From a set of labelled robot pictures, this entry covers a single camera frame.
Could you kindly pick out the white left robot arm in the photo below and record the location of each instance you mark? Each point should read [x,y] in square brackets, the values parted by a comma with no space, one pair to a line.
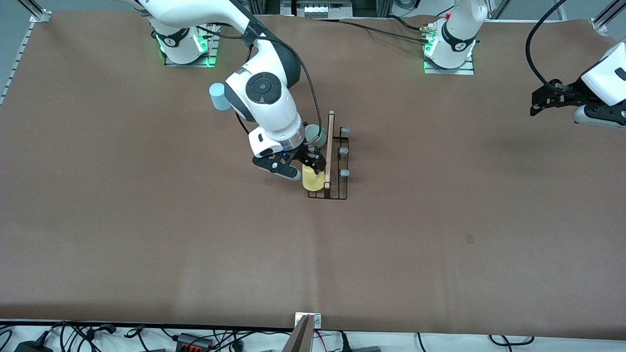
[457,39]

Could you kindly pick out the aluminium corner bracket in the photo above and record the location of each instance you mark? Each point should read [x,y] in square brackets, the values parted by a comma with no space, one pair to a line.
[39,16]

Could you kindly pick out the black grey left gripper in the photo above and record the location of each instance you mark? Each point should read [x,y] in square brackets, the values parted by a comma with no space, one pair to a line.
[570,93]

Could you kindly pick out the aluminium edge rail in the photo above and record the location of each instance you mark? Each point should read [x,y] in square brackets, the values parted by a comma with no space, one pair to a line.
[18,56]

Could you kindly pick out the yellow plastic cup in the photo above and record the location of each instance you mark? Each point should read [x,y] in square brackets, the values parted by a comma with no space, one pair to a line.
[312,182]

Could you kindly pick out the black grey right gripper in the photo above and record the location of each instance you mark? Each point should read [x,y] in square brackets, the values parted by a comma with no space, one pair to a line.
[301,155]

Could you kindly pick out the black power adapter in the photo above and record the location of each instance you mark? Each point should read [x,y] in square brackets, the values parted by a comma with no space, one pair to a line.
[32,347]

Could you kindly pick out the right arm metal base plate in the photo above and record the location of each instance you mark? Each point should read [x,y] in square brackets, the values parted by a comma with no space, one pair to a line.
[211,44]

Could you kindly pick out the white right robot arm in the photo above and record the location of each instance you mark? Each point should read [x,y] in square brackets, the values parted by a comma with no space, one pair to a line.
[264,88]

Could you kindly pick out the grey aluminium profile bar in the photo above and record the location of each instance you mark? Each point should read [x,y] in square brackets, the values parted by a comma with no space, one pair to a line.
[299,340]

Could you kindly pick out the aluminium frame profile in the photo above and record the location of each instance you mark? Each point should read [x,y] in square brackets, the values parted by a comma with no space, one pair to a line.
[498,10]
[600,24]

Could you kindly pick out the white power strip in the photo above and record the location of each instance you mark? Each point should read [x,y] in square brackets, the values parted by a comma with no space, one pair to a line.
[317,9]

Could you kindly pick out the light blue plastic cup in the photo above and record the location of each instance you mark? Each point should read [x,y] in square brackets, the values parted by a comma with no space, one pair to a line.
[217,98]

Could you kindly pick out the black orange connector box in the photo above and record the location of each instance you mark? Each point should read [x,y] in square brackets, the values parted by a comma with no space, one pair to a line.
[193,340]

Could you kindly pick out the large brown table mat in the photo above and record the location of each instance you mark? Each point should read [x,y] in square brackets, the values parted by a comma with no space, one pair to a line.
[391,269]

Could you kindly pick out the silver camera mount plate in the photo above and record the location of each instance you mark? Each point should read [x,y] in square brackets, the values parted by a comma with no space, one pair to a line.
[318,321]

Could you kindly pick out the pale green plastic cup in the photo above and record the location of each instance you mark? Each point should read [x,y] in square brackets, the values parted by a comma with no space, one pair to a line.
[318,137]

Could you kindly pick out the black plug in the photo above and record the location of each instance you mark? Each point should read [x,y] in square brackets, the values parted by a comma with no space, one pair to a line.
[345,343]

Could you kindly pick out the grey box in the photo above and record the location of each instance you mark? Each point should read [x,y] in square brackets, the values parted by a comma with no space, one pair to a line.
[366,349]

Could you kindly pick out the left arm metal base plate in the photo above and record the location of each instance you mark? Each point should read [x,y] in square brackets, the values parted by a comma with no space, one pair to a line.
[464,71]

